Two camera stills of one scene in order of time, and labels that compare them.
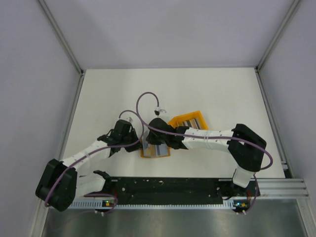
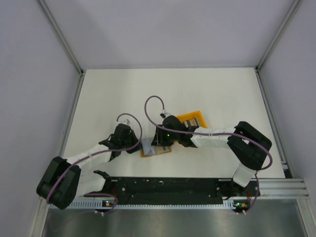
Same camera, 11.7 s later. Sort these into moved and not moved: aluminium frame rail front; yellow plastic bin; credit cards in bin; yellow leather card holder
Moved: yellow leather card holder
Not moved: yellow plastic bin; aluminium frame rail front; credit cards in bin
